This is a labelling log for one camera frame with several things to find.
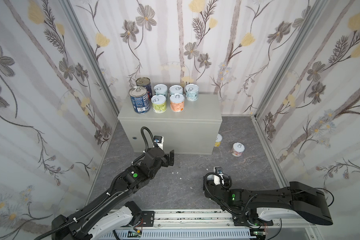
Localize pink flower label can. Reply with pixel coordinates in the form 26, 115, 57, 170
231, 143, 245, 157

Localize green label can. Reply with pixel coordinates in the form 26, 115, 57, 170
151, 95, 167, 114

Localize orange label can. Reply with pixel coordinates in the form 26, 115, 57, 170
170, 94, 185, 113

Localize blue nutrition label can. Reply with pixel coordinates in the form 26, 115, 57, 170
129, 86, 151, 114

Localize pale blue label can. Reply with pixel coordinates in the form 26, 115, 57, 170
169, 85, 184, 96

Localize light blue label can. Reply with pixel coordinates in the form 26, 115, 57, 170
154, 84, 168, 97

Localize teal label can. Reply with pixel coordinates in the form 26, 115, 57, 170
185, 84, 199, 102

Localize dark blue tomato can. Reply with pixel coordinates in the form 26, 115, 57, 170
136, 77, 153, 99

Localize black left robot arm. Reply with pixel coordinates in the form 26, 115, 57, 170
44, 147, 175, 240

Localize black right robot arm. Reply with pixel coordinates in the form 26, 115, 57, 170
203, 173, 333, 226

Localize grey metal cabinet box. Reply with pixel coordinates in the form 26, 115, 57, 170
118, 94, 222, 155

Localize yellow label can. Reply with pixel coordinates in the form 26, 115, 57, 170
215, 134, 223, 147

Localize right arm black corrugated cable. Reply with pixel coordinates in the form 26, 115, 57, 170
203, 171, 250, 217

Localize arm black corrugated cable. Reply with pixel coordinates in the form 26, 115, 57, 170
203, 171, 250, 217
33, 126, 157, 240

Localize white slotted cable duct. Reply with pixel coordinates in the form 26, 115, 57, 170
115, 229, 256, 240

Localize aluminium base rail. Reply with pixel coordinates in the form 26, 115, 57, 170
90, 207, 313, 232

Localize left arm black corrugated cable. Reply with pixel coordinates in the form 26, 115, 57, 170
33, 126, 157, 240

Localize aluminium corner frame left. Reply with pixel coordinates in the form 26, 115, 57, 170
59, 0, 119, 118

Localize aluminium corner frame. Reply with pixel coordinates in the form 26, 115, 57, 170
253, 0, 328, 120
59, 0, 119, 118

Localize aluminium corner frame right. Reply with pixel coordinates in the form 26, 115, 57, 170
253, 0, 328, 120

